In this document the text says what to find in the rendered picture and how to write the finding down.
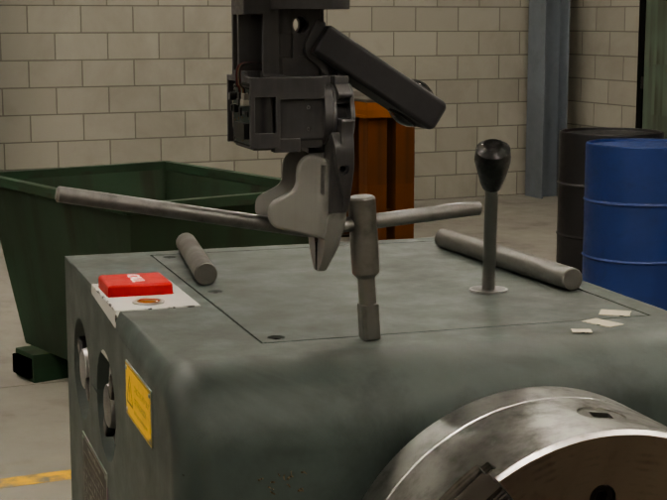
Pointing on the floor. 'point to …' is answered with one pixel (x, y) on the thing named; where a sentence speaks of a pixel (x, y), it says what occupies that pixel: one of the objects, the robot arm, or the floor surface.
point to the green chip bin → (105, 235)
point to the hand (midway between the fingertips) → (329, 253)
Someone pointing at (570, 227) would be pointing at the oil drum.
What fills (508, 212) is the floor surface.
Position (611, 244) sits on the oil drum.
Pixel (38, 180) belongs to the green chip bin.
